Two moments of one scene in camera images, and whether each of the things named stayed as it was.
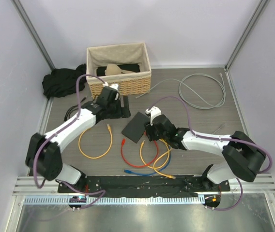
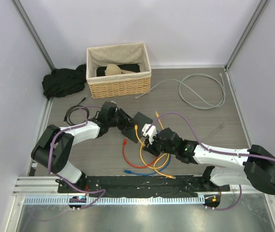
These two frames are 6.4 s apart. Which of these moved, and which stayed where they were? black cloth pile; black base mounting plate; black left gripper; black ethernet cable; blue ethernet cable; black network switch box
Moved: black ethernet cable; black left gripper
Stayed: black cloth pile; black base mounting plate; blue ethernet cable; black network switch box
